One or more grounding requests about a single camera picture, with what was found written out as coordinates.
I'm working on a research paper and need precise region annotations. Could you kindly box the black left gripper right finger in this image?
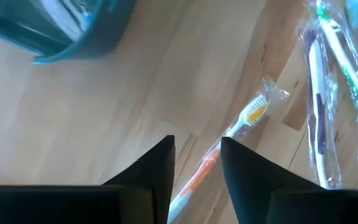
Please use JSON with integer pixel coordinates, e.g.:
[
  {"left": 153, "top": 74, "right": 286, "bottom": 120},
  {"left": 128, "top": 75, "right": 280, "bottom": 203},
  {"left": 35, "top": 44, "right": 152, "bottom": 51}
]
[{"left": 221, "top": 136, "right": 323, "bottom": 224}]

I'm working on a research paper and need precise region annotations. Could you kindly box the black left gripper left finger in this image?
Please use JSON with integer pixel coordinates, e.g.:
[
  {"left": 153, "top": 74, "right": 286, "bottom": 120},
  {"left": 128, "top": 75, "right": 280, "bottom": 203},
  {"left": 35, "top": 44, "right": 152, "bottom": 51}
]
[{"left": 104, "top": 136, "right": 176, "bottom": 224}]

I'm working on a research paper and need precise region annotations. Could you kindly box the orange toothbrush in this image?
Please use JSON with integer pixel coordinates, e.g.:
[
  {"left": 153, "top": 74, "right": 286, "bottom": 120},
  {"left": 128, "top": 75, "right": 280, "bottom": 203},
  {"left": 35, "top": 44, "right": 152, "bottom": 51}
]
[{"left": 166, "top": 77, "right": 291, "bottom": 224}]

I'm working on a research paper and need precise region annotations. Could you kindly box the purple toothbrush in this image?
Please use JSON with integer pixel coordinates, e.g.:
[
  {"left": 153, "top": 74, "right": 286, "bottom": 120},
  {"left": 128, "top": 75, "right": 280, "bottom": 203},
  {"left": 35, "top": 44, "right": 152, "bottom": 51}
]
[{"left": 300, "top": 27, "right": 344, "bottom": 190}]

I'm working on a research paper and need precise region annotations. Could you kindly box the blue toothbrush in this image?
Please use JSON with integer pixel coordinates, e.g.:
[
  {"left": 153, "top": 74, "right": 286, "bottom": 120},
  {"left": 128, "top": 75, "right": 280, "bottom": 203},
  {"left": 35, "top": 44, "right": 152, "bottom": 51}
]
[{"left": 39, "top": 0, "right": 94, "bottom": 43}]

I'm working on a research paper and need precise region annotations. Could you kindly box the dark grey plastic bin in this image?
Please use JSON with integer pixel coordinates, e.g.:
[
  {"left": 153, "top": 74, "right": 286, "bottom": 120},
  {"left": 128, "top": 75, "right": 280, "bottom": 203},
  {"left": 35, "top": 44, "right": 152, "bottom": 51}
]
[{"left": 0, "top": 0, "right": 136, "bottom": 65}]

